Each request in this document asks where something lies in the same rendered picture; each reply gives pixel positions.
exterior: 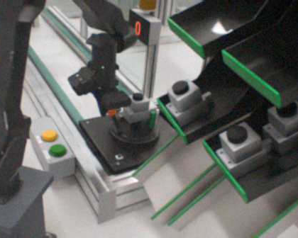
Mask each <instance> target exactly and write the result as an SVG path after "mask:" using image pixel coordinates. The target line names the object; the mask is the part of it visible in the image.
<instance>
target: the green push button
mask: <svg viewBox="0 0 298 238"><path fill-rule="evenodd" d="M65 152H66V148H65V146H64V145H62V144H54V145H53V146H51V147H50V153H51V155H53V156H55V157H58V156H61V155H64V153H65Z"/></svg>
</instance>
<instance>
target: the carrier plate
mask: <svg viewBox="0 0 298 238"><path fill-rule="evenodd" d="M111 123H112V119H111V116H109V115H106V116H103V117H101V116H98V117H95V118H89V119H84V120H80V121H79V127H80V128H81V130H82V132H83V133H84V134H85V135H86V137H87V139H89V140H90V141H91V142H92V144H93V145H94V147H95V149H96V150H97V153H98V155H99V156H100V157H101V159H102V160H103V162H104V163H105V165H106V166H107V168H108V169H109V171H110V172H111V173H112V175H115V174H117V173H121V172H123V171H128V170H131V169H135V168H138V167H140V166H141V165H143V164H144V162H146V161H147V160H148V159H149V158H151V157H152V156H153V155H154V154H155V153H156V152H157V151H158V150H159V149H161V147H162V146H163V145H165V144H166V143H167V142H169V141H170V140H171V139H172V137H174V136H175V135H176V134H177V133H178V132H177V131H176V130H175V129H174V128H172V127H171V126H170V125H169V124H168V123H167V122H166V121H165V119H163V118H162V117H161V116H160V115H159V114H158V126H159V127H160V136H159V139H158V141H157V142H156V143H155V144H154V145H152V146H151V147H147V148H145V149H129V148H126V147H122V146H121V145H118V144H116V143H115V142H114V141H113V140H112V139H111V136H110V134H109V133H110V125H111ZM119 154H121V156H123V161H120V162H117V161H116V159H115V156H116V155H119Z"/></svg>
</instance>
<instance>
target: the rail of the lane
mask: <svg viewBox="0 0 298 238"><path fill-rule="evenodd" d="M23 91H24V93H26V95H27V97H28V100H29V101H30V102H31V105H32V107H33V109H34V110H35V112H36V113H37V116H38V117H39V118H43V117H46V116H51V118H52V119H53V120H54V123H55V124H56V126H57V128H59V131H60V133H62V136H63V137H64V139H65V141H66V142H67V144H68V145H69V147H70V149H71V150H72V152H73V154H74V156H75V167H76V173H75V174H73V175H71V176H72V178H73V180H74V182H75V184H76V186H77V188H78V189H79V192H80V193H81V194H82V197H83V199H84V200H85V203H87V206H88V207H89V209H90V211H91V213H92V214H93V217H94V219H95V220H96V222H97V223H98V225H99V224H101V223H104V222H107V221H109V220H113V219H114V218H115V211H116V187H115V185H114V183H112V180H111V179H110V178H109V176H108V175H107V173H106V172H105V170H104V169H103V167H102V166H101V164H100V163H99V161H98V159H96V156H97V150H96V149H95V147H94V145H93V144H92V142H91V141H90V140H89V139H86V141H84V139H83V138H82V136H81V135H80V133H79V132H78V130H77V129H76V127H75V126H74V124H73V123H72V121H71V120H70V118H69V117H68V115H67V114H66V112H65V111H64V109H63V108H62V106H61V105H60V103H59V102H58V100H57V99H56V97H55V96H54V94H53V93H52V91H51V90H50V89H49V87H48V85H47V84H46V83H45V80H43V78H42V77H41V75H40V73H39V72H38V70H37V69H36V68H35V66H34V65H33V63H32V62H31V61H30V59H29V58H27V61H26V72H25V79H24V83H23Z"/></svg>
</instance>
